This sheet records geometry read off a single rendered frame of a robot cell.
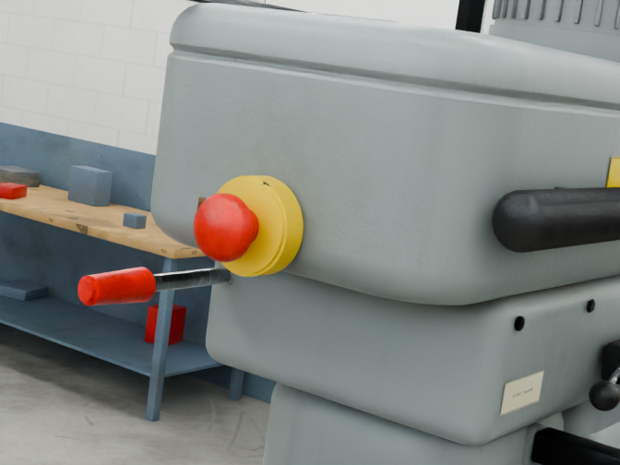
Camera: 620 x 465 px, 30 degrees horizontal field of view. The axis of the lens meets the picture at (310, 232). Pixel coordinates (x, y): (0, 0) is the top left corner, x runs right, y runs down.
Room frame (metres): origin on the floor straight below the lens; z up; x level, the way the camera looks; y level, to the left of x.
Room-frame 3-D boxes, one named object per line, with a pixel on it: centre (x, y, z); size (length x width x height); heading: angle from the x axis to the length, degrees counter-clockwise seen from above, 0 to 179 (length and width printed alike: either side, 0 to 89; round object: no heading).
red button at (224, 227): (0.67, 0.05, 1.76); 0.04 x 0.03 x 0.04; 56
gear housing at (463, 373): (0.91, -0.12, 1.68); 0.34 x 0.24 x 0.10; 146
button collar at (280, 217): (0.69, 0.03, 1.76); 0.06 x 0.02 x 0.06; 56
